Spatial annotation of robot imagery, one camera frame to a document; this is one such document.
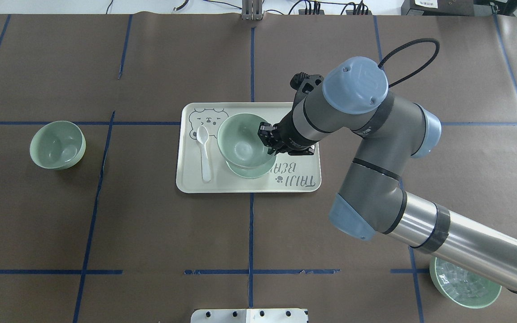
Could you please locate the green bowl with ice cubes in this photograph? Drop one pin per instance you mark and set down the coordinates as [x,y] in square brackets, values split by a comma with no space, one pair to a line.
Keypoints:
[461,286]

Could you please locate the pale green bear tray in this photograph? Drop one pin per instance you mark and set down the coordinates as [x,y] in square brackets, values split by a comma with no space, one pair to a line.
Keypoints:
[288,174]

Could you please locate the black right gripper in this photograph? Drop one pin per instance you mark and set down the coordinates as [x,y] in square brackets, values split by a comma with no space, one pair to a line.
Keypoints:
[286,134]

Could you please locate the white plastic spoon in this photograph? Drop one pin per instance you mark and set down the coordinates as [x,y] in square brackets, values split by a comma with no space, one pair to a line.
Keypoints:
[202,137]

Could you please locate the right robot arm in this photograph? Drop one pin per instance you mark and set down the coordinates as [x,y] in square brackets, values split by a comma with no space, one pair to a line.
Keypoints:
[356,96]

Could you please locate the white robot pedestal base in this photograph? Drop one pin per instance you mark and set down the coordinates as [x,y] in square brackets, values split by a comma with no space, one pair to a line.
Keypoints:
[260,315]

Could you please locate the green bowl on tray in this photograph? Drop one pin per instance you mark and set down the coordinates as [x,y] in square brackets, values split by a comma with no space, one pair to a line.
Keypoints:
[252,173]

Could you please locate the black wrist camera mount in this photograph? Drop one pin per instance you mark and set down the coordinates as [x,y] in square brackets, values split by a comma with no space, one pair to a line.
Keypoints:
[304,83]

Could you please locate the green bowl near left arm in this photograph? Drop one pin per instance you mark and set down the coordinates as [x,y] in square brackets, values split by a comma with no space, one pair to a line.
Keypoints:
[57,146]

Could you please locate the aluminium frame post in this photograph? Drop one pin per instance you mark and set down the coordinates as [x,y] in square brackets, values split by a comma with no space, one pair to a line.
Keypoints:
[252,10]

